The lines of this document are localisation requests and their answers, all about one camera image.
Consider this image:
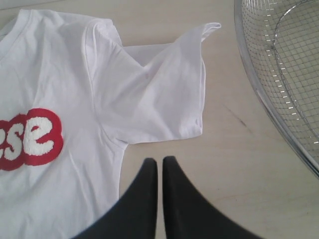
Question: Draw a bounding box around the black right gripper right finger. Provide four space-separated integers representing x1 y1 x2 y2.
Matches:
162 156 260 239

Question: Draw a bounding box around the white t-shirt red print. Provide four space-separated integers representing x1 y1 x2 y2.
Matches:
0 9 221 239

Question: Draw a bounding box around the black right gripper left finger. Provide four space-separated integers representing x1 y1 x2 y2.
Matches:
75 158 158 239

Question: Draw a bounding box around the metal wire mesh basket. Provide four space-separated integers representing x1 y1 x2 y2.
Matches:
234 0 319 175

